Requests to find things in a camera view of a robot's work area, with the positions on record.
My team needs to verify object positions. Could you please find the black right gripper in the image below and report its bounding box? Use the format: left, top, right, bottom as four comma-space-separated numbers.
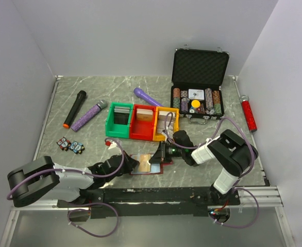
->
149, 140, 185, 163

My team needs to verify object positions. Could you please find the gold VIP credit card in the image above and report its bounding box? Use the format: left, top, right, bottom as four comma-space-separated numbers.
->
138, 154, 151, 173

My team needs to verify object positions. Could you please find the red leather card holder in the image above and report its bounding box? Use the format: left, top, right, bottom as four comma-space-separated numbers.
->
130, 154, 173, 175

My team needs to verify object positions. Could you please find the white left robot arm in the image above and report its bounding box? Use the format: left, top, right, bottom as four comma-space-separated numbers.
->
7, 152, 140, 207

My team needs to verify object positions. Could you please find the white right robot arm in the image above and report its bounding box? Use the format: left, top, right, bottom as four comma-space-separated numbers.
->
149, 129, 259, 205

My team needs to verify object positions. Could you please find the yellow plastic card bin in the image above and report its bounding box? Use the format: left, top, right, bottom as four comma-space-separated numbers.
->
153, 107, 179, 142

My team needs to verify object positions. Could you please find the red plastic card bin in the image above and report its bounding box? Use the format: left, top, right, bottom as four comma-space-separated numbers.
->
129, 104, 156, 141

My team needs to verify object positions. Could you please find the blue owl card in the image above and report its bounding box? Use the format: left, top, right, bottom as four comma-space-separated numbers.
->
69, 141, 85, 154

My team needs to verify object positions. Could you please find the green plastic card bin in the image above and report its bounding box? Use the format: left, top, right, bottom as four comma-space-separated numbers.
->
105, 102, 133, 138

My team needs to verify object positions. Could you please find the red owl card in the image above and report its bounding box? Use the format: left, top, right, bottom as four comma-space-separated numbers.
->
56, 137, 71, 151

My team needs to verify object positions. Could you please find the white playing card deck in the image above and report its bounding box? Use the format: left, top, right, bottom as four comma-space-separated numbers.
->
188, 89, 205, 101

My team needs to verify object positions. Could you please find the purple glitter toy microphone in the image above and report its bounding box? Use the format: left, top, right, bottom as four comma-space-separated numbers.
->
71, 99, 108, 132

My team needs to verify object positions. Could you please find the yellow poker dealer chip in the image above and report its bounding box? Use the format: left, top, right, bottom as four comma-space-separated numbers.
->
191, 100, 200, 109

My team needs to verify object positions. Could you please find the purple plastic toy microphone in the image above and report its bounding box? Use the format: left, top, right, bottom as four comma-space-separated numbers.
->
133, 87, 162, 107

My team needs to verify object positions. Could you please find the black toy microphone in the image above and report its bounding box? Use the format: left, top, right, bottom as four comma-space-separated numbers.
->
62, 90, 87, 129

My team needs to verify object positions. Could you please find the black poker chip case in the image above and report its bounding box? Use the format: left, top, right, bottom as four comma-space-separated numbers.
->
171, 48, 230, 124

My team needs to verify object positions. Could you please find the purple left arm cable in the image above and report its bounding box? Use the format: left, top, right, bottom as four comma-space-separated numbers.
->
6, 138, 126, 201

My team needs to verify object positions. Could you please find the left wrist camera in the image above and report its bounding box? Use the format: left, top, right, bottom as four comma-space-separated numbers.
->
105, 138, 119, 150

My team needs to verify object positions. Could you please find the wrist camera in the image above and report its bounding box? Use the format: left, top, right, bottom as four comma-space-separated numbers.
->
105, 138, 119, 150
161, 130, 172, 140

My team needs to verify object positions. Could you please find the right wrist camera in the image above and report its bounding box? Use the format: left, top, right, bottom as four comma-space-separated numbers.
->
161, 130, 172, 140

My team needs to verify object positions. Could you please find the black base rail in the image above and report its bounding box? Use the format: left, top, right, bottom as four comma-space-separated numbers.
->
57, 187, 240, 219

